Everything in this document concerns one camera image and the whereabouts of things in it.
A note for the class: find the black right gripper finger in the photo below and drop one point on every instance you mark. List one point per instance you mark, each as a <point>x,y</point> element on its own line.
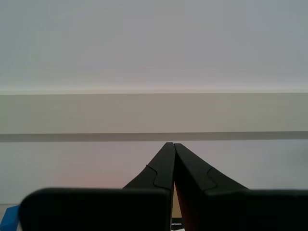
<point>108,209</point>
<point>228,209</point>

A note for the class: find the blue block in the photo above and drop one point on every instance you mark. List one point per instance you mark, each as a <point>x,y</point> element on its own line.
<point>9,216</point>

